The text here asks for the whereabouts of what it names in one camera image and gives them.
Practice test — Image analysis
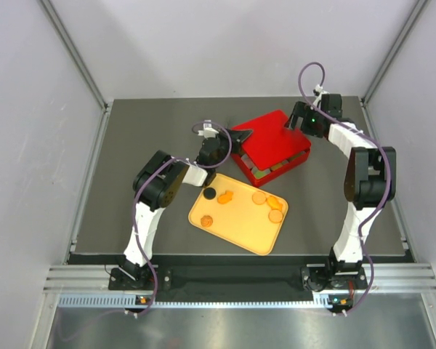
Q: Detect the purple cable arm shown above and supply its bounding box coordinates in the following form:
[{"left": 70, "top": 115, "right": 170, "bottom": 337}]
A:
[
  {"left": 298, "top": 61, "right": 393, "bottom": 316},
  {"left": 130, "top": 122, "right": 233, "bottom": 317}
]

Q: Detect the green round cookie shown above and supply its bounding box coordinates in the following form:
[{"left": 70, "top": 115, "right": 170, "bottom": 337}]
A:
[{"left": 252, "top": 169, "right": 267, "bottom": 179}]

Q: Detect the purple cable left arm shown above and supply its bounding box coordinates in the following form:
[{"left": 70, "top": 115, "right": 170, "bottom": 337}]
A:
[{"left": 130, "top": 122, "right": 233, "bottom": 317}]

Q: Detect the tan round biscuit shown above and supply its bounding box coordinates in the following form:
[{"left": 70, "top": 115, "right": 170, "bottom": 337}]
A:
[
  {"left": 268, "top": 209, "right": 284, "bottom": 224},
  {"left": 252, "top": 191, "right": 267, "bottom": 205}
]

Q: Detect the orange swirl cookie left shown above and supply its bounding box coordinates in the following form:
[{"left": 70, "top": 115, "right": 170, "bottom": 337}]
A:
[{"left": 200, "top": 215, "right": 213, "bottom": 228}]

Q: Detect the tan round biscuit right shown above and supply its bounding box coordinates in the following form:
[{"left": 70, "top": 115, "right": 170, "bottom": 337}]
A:
[{"left": 268, "top": 209, "right": 284, "bottom": 224}]

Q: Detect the orange fish cookie left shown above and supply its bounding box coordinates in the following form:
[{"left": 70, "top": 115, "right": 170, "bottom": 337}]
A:
[{"left": 217, "top": 190, "right": 233, "bottom": 204}]

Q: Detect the orange fish cookie right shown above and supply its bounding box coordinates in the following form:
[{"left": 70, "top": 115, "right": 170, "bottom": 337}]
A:
[{"left": 267, "top": 196, "right": 283, "bottom": 212}]

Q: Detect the yellow tray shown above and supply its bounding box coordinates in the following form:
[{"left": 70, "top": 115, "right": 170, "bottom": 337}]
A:
[{"left": 188, "top": 174, "right": 288, "bottom": 256}]

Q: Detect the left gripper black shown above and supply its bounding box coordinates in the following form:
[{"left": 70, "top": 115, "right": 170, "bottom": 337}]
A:
[{"left": 212, "top": 126, "right": 253, "bottom": 169}]

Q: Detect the red box lid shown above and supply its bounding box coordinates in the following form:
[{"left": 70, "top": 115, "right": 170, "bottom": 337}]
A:
[{"left": 232, "top": 110, "right": 311, "bottom": 170}]

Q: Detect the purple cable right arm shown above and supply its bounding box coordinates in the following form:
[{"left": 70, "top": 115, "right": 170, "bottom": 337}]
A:
[{"left": 298, "top": 61, "right": 393, "bottom": 316}]

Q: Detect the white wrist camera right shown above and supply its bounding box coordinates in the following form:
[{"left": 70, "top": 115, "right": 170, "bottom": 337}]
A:
[{"left": 313, "top": 84, "right": 328, "bottom": 108}]

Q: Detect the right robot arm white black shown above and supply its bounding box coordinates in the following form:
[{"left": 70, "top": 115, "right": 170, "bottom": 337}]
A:
[{"left": 285, "top": 93, "right": 396, "bottom": 292}]

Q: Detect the black round cookie left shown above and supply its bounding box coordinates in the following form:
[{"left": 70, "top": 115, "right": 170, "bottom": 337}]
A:
[{"left": 203, "top": 187, "right": 217, "bottom": 200}]

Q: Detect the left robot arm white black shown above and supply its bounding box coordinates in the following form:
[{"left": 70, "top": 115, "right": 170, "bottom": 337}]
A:
[{"left": 120, "top": 121, "right": 253, "bottom": 289}]

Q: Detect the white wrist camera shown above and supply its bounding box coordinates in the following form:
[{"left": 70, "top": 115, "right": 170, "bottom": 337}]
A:
[
  {"left": 197, "top": 120, "right": 222, "bottom": 139},
  {"left": 313, "top": 84, "right": 328, "bottom": 108}
]

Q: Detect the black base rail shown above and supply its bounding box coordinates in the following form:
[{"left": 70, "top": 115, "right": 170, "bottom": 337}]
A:
[{"left": 109, "top": 264, "right": 366, "bottom": 302}]

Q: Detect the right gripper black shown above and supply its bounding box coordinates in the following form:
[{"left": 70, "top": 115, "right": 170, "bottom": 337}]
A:
[{"left": 284, "top": 102, "right": 326, "bottom": 139}]

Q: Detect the tan round biscuit top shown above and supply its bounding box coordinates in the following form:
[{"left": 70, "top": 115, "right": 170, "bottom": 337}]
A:
[{"left": 252, "top": 191, "right": 267, "bottom": 205}]

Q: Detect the orange fish cookie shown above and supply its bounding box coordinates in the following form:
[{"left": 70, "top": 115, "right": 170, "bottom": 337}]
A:
[
  {"left": 267, "top": 196, "right": 283, "bottom": 212},
  {"left": 217, "top": 190, "right": 233, "bottom": 204}
]

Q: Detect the red cookie box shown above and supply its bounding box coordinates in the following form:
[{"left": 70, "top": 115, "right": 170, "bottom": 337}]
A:
[{"left": 231, "top": 148, "right": 310, "bottom": 188}]

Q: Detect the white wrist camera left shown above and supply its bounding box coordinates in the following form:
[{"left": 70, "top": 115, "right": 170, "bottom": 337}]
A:
[{"left": 197, "top": 120, "right": 222, "bottom": 139}]

